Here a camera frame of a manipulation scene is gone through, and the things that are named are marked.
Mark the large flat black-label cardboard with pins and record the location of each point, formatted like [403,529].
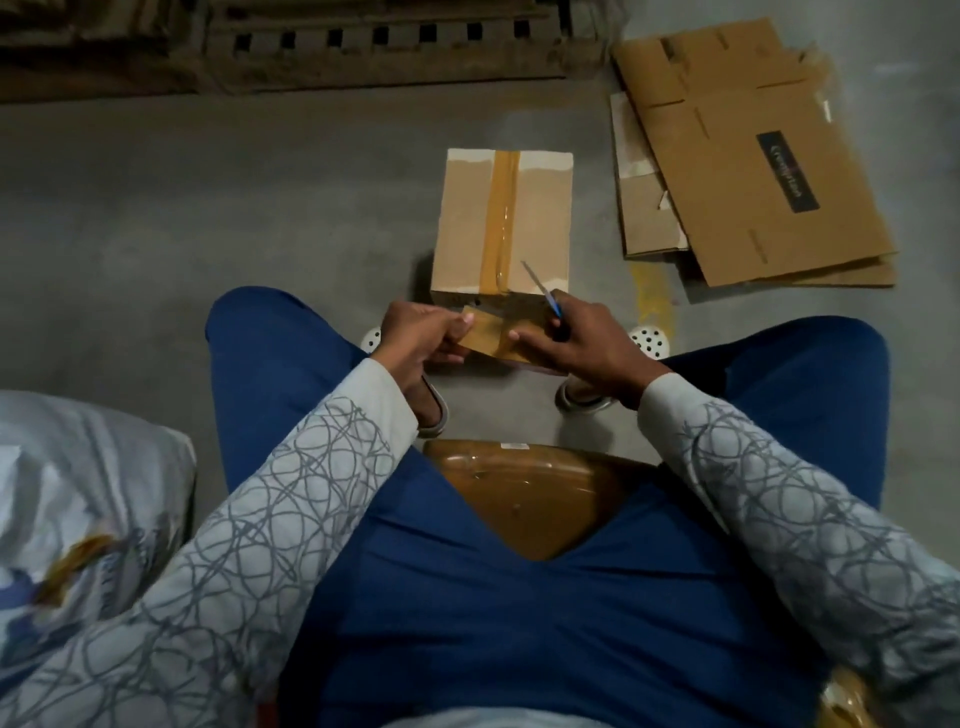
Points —
[735,195]

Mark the flat brown cardboard sheet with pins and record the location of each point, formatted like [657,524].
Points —
[855,273]

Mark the wooden pallet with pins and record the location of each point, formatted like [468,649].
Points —
[300,45]

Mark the person's left forearm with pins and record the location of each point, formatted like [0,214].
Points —
[225,570]

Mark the brown packing tape roll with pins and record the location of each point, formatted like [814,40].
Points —
[492,338]

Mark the person's right hand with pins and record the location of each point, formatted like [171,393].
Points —
[600,353]

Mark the white woven sack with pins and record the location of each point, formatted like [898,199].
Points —
[75,510]

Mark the small brown cardboard box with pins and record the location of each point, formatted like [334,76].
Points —
[458,225]

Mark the person's left white clog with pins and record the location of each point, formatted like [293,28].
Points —
[432,413]

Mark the brown plastic-wrapped stool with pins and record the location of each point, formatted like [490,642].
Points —
[533,495]

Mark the person's white clog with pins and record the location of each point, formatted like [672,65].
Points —
[432,413]
[648,339]

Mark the person's grey shirt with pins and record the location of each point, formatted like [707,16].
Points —
[480,719]

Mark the person's right white clog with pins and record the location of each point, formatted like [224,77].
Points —
[648,339]

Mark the person's right forearm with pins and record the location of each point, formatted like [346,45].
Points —
[810,525]

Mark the small cardboard box being taped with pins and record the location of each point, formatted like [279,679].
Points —
[648,218]

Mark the person's left hand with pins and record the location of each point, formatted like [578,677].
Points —
[413,338]

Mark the crumpled brown tape scraps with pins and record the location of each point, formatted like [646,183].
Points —
[848,702]

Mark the person's blue trousers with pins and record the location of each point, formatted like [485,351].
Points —
[600,615]

